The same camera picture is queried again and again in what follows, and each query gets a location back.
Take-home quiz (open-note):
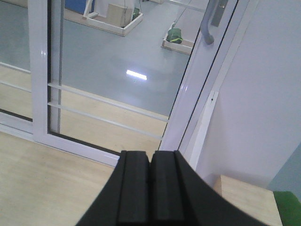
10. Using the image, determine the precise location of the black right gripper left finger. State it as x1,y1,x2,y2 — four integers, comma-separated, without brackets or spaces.
77,151,149,226

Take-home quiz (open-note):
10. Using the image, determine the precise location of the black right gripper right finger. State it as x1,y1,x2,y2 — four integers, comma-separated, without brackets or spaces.
150,151,263,226

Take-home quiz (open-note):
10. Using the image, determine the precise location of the white sliding glass door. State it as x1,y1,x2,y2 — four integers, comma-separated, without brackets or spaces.
28,0,247,166

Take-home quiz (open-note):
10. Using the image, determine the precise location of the grey door handle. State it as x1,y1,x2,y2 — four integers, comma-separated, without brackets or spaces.
200,0,216,45

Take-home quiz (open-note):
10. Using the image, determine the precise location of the green mat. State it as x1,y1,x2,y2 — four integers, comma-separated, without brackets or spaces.
273,191,301,226

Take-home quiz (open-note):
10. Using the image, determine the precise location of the white fixed glass panel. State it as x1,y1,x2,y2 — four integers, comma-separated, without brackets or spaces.
0,0,33,140

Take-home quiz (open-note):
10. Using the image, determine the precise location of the green sandbag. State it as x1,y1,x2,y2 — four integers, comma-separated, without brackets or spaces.
166,28,183,44

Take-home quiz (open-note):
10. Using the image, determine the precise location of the grey lock plate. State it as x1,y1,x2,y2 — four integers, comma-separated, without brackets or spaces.
211,0,228,27

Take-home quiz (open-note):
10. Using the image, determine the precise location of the white door frame jamb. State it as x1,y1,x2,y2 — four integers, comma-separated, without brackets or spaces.
178,0,259,170

